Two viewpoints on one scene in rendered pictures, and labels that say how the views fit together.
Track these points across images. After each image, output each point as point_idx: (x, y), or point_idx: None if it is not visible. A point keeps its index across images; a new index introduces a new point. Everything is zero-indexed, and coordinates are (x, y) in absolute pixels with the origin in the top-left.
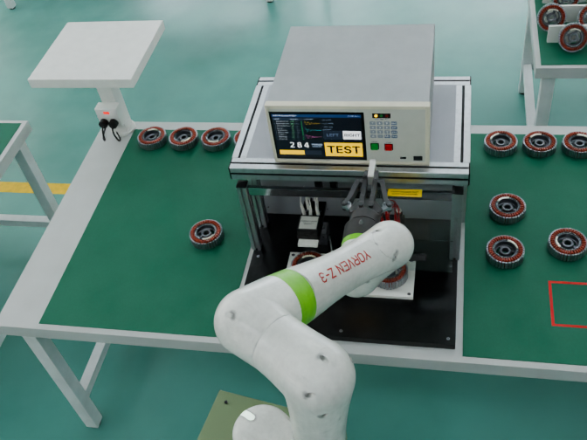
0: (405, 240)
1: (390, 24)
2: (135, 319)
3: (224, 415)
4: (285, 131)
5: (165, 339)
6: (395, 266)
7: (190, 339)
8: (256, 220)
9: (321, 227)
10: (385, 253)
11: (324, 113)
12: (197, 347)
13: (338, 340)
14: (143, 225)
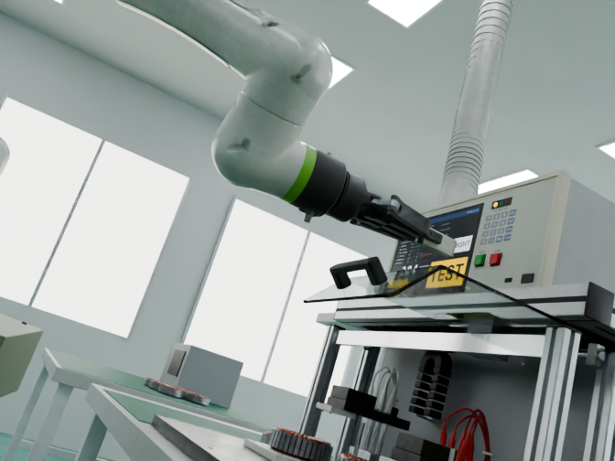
0: (303, 31)
1: None
2: (134, 406)
3: (2, 316)
4: (404, 250)
5: (116, 406)
6: (260, 42)
7: (124, 412)
8: (321, 401)
9: (365, 412)
10: (261, 13)
11: (447, 214)
12: (115, 428)
13: (191, 459)
14: (260, 439)
